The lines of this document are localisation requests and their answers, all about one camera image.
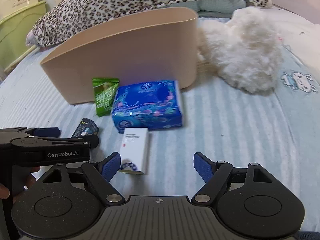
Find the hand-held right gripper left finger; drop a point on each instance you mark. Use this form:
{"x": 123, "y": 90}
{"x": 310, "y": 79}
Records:
{"x": 111, "y": 167}

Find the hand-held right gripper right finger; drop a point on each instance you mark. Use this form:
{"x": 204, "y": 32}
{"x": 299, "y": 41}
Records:
{"x": 202, "y": 167}

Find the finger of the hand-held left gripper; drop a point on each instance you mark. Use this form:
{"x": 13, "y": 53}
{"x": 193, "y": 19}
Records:
{"x": 47, "y": 131}
{"x": 90, "y": 140}

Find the small dark box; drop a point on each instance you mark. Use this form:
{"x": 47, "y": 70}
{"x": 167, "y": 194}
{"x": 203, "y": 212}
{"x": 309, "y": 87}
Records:
{"x": 85, "y": 127}

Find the white medicine box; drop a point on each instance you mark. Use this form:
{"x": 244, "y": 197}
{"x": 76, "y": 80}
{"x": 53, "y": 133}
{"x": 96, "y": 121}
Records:
{"x": 135, "y": 150}

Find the person's left hand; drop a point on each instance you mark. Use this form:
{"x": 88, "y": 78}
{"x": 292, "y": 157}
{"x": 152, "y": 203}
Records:
{"x": 30, "y": 181}

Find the striped light blue bedsheet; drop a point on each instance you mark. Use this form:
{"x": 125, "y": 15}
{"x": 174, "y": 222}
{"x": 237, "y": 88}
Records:
{"x": 225, "y": 130}

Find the green snack packet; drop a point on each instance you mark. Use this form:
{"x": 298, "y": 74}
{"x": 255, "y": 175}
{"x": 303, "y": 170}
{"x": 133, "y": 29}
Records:
{"x": 103, "y": 97}

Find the blue patterned tissue pack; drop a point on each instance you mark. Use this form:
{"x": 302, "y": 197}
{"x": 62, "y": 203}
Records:
{"x": 145, "y": 110}

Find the beige plastic bin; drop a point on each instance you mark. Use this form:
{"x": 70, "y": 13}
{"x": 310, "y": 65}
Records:
{"x": 125, "y": 55}

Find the green wooden headboard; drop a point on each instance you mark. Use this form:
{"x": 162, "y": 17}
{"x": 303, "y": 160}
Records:
{"x": 15, "y": 30}

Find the white fluffy plush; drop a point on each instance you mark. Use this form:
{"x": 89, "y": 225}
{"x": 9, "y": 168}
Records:
{"x": 242, "y": 50}

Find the leopard print blanket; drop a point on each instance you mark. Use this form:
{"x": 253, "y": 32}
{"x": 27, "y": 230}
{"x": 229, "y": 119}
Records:
{"x": 100, "y": 0}

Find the teal folded blanket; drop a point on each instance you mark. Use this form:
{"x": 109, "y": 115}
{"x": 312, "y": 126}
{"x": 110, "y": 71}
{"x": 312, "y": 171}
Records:
{"x": 217, "y": 6}

